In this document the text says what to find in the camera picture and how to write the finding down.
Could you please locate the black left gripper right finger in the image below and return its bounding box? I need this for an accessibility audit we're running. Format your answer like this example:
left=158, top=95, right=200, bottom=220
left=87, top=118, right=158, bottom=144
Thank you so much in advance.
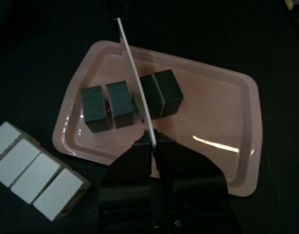
left=152, top=129, right=243, bottom=234

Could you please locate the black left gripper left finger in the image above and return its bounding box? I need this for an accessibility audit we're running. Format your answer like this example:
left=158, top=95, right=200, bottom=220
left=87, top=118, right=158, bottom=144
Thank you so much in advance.
left=96, top=131, right=155, bottom=234

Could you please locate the dark green sushi slice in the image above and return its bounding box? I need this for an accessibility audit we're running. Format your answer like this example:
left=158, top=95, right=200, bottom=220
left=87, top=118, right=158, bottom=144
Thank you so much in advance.
left=138, top=74, right=166, bottom=122
left=152, top=69, right=184, bottom=118
left=79, top=85, right=112, bottom=133
left=105, top=80, right=136, bottom=129

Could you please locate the pink plastic tray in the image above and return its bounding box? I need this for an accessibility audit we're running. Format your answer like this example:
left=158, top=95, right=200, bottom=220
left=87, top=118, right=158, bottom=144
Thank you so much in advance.
left=51, top=40, right=263, bottom=197

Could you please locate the white toy knife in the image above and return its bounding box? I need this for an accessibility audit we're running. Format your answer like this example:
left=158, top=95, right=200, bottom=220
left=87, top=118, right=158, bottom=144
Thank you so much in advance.
left=115, top=16, right=159, bottom=151

